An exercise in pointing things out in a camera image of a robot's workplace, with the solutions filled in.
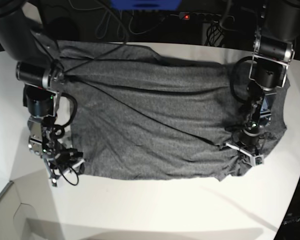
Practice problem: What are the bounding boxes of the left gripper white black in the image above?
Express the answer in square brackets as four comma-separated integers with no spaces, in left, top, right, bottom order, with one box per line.
[224,140,264,167]

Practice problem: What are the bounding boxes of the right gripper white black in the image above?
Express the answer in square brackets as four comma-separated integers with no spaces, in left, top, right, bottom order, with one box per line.
[41,148,85,187]

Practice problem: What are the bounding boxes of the grey t-shirt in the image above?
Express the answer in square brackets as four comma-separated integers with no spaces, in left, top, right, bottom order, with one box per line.
[53,39,291,183]

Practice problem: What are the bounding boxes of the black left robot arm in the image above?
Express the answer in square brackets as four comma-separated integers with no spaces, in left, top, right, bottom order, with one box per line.
[224,0,300,166]

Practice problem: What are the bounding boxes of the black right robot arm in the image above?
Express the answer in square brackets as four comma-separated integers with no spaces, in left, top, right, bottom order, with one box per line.
[0,0,85,187]

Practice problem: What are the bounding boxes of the black power strip red light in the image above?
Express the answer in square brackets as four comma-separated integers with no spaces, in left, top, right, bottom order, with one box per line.
[178,11,222,23]

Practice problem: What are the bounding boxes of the blue box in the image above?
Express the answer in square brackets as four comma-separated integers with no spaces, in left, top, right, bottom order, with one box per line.
[110,0,182,11]

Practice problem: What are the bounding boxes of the hanging black cables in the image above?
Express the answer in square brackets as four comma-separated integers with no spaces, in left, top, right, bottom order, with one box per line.
[94,6,227,47]

